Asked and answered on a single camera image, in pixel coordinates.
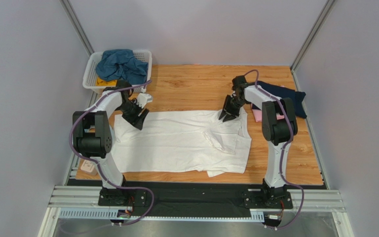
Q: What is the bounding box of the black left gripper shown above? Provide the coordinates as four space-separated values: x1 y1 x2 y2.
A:
117 99 150 130

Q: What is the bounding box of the white t-shirt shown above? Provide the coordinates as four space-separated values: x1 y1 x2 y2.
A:
111 109 252 177

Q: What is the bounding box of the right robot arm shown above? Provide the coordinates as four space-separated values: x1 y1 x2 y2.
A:
219 76 298 209

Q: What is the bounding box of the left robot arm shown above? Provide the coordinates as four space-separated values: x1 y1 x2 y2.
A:
69 80 153 206

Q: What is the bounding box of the folded pink t-shirt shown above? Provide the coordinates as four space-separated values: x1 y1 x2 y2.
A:
251 109 284 122

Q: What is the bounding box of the yellow t-shirt in basket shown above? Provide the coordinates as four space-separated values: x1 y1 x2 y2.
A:
95 77 117 87

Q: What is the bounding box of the crumpled blue t-shirt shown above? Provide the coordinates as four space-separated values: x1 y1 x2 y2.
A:
95 49 148 85

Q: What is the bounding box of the folded navy t-shirt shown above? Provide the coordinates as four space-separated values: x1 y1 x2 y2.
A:
258 81 307 119

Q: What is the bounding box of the beige power strip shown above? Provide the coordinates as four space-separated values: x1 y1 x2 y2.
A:
80 160 98 176

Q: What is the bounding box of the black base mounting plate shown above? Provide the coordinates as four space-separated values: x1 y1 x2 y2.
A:
109 181 293 218

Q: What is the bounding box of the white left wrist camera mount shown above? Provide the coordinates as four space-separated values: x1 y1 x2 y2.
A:
137 93 153 108

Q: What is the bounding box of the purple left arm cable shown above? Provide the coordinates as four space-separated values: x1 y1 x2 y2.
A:
69 79 154 228

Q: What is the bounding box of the left corner aluminium post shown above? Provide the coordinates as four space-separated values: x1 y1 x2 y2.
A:
60 0 94 56

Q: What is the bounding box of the corner aluminium post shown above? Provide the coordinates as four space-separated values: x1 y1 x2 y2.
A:
290 0 337 71
60 0 94 56

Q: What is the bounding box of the right corner aluminium post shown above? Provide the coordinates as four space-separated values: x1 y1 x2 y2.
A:
290 0 337 71

